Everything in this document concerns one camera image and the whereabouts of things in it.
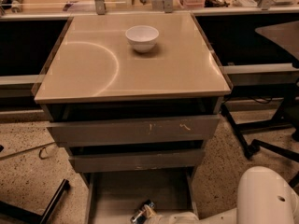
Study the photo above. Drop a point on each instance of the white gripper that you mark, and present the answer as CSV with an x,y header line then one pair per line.
x,y
165,218

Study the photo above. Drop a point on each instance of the redbull can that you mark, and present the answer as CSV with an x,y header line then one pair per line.
x,y
138,217

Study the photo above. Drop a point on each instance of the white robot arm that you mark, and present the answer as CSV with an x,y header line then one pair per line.
x,y
263,197

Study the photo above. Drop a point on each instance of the open bottom drawer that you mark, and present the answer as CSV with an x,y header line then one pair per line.
x,y
115,197

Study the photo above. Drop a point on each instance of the grey middle drawer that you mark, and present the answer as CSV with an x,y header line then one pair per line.
x,y
137,161

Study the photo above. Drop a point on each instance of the grey drawer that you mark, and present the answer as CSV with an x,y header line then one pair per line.
x,y
137,161
133,131

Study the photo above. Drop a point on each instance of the grey top drawer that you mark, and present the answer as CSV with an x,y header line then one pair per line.
x,y
133,131

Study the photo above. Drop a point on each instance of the beige top drawer cabinet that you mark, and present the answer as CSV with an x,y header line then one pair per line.
x,y
96,64

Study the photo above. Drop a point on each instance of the black metal leg left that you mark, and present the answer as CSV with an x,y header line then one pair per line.
x,y
28,217

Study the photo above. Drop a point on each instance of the white ceramic bowl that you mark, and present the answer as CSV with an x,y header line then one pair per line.
x,y
142,38

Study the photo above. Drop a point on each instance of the black desk frame right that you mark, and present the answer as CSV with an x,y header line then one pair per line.
x,y
277,121

